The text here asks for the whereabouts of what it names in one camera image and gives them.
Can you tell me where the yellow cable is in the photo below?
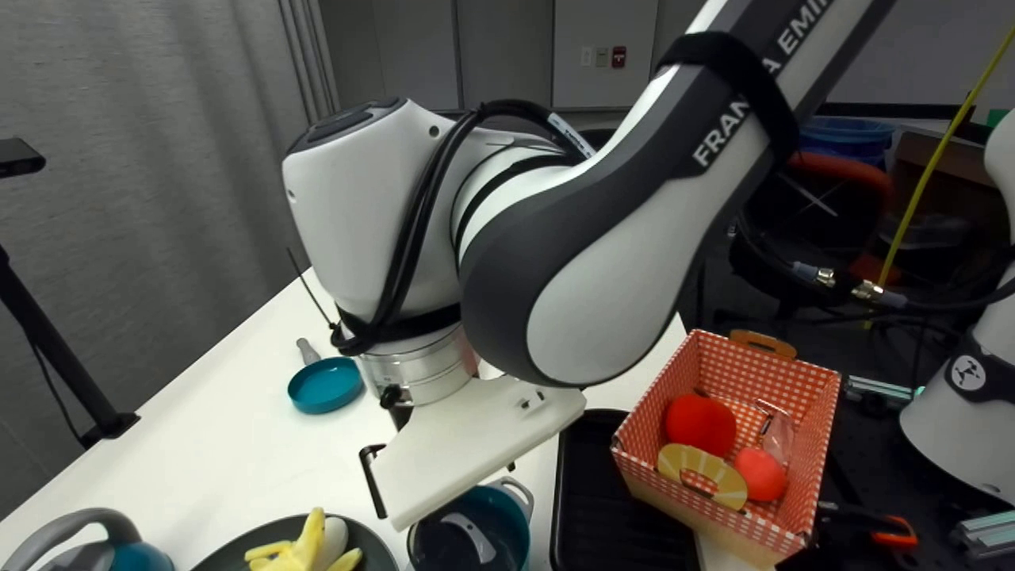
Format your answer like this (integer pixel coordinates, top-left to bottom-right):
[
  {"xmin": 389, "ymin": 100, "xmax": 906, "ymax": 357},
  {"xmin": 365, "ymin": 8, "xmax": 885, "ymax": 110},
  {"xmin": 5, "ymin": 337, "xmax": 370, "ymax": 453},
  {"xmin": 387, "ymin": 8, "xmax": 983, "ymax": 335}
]
[{"xmin": 875, "ymin": 18, "xmax": 1015, "ymax": 289}]

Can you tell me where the black ribbed tray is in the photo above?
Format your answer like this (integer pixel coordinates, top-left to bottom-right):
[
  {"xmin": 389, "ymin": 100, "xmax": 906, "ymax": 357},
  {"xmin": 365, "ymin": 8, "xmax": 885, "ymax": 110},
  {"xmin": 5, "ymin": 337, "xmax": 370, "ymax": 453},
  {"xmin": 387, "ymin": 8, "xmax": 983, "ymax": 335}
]
[{"xmin": 547, "ymin": 408, "xmax": 722, "ymax": 571}]

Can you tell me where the blue bin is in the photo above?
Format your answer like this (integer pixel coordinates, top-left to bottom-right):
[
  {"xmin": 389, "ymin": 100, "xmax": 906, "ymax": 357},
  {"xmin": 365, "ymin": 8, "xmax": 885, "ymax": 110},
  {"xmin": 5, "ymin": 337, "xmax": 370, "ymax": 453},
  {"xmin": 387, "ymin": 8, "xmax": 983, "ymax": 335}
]
[{"xmin": 798, "ymin": 115, "xmax": 896, "ymax": 161}]

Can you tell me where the large red plush ball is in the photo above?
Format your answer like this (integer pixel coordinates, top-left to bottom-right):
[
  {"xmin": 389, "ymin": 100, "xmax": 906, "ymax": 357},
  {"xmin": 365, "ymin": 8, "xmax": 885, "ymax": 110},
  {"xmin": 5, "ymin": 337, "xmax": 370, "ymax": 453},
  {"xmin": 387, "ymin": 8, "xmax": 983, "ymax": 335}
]
[{"xmin": 661, "ymin": 392, "xmax": 738, "ymax": 460}]

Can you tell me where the dark grey round plate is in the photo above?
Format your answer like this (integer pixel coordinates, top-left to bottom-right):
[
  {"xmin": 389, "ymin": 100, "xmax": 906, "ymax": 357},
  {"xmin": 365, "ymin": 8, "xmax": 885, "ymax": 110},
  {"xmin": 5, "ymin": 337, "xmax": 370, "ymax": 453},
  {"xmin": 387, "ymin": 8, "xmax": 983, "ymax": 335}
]
[{"xmin": 189, "ymin": 513, "xmax": 400, "ymax": 571}]

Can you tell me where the blue toy kettle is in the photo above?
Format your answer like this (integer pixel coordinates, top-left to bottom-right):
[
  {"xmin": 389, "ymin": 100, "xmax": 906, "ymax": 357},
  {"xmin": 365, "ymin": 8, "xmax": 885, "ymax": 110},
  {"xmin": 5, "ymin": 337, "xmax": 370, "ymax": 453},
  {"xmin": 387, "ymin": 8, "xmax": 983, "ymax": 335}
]
[{"xmin": 0, "ymin": 506, "xmax": 178, "ymax": 571}]

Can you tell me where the black camera tripod stand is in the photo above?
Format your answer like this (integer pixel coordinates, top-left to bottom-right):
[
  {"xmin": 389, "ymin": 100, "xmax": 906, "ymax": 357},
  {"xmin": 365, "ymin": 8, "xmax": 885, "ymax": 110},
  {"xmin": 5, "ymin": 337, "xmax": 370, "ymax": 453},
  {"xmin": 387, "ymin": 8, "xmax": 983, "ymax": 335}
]
[{"xmin": 0, "ymin": 248, "xmax": 144, "ymax": 453}]

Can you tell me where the orange black clamp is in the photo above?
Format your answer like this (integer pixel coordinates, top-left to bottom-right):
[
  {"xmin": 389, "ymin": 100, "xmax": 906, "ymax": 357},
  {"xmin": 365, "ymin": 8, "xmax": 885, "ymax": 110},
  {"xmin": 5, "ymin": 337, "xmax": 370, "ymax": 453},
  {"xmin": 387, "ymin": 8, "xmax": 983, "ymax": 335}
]
[{"xmin": 818, "ymin": 501, "xmax": 924, "ymax": 557}]

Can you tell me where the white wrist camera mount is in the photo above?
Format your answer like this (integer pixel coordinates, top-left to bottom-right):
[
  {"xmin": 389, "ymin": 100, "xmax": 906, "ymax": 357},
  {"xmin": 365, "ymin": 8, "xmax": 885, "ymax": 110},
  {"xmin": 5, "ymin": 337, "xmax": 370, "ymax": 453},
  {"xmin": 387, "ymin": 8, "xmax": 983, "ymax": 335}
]
[{"xmin": 377, "ymin": 371, "xmax": 587, "ymax": 532}]

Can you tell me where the yellow plush banana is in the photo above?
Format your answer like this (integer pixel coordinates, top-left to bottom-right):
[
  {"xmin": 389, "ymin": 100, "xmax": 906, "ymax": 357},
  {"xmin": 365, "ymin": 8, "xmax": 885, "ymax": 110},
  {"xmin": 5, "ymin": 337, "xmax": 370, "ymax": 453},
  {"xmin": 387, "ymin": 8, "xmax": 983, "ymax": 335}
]
[{"xmin": 244, "ymin": 506, "xmax": 365, "ymax": 571}]

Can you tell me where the red checkered basket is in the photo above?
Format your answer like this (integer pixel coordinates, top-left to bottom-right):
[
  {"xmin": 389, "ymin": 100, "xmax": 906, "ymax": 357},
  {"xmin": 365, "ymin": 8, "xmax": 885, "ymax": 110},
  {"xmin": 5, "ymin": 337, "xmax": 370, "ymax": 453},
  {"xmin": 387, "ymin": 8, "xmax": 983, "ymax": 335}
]
[{"xmin": 609, "ymin": 328, "xmax": 847, "ymax": 569}]

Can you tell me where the blue frying pan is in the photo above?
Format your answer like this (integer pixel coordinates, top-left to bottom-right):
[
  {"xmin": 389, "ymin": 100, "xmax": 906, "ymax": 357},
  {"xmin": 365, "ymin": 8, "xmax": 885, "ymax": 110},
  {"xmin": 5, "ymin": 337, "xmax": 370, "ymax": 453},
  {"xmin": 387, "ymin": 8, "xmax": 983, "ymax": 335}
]
[{"xmin": 284, "ymin": 337, "xmax": 368, "ymax": 419}]

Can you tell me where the teal metal tool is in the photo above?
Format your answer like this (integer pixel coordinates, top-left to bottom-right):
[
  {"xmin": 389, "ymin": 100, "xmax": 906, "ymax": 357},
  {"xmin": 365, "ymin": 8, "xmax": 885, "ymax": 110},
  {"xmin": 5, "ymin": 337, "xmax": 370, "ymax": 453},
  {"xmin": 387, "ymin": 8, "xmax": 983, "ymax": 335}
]
[{"xmin": 947, "ymin": 509, "xmax": 1015, "ymax": 558}]

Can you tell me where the small orange-red plush fruit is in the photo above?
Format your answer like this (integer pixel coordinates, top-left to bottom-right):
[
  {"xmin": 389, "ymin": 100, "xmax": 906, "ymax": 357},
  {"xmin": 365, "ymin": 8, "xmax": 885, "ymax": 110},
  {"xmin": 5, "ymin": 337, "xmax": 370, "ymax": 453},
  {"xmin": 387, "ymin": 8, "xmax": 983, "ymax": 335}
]
[{"xmin": 732, "ymin": 446, "xmax": 794, "ymax": 509}]

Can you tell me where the yellow plush slice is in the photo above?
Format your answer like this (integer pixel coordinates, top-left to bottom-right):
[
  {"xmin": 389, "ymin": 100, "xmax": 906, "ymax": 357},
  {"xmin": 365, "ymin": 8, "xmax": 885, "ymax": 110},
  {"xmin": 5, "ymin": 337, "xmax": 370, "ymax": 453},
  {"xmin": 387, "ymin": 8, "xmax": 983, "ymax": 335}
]
[{"xmin": 652, "ymin": 440, "xmax": 753, "ymax": 513}]

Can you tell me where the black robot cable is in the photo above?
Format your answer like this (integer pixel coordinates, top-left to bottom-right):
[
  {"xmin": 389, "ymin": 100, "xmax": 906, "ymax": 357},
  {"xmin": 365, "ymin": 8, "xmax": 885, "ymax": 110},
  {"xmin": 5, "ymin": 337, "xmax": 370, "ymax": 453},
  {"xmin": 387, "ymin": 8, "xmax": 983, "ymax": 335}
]
[{"xmin": 331, "ymin": 95, "xmax": 596, "ymax": 359}]

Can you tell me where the blue pot with grey handles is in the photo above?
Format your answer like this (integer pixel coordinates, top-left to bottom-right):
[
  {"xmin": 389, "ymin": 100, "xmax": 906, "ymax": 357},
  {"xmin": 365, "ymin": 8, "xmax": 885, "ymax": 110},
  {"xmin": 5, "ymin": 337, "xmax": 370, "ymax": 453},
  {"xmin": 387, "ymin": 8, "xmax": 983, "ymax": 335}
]
[{"xmin": 407, "ymin": 476, "xmax": 535, "ymax": 571}]

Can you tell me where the teal clamp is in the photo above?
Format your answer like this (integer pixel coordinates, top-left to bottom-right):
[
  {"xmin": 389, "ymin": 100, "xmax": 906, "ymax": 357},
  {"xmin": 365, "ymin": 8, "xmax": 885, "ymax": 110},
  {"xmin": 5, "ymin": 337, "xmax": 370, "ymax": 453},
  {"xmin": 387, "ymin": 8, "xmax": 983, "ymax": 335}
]
[{"xmin": 842, "ymin": 376, "xmax": 916, "ymax": 408}]

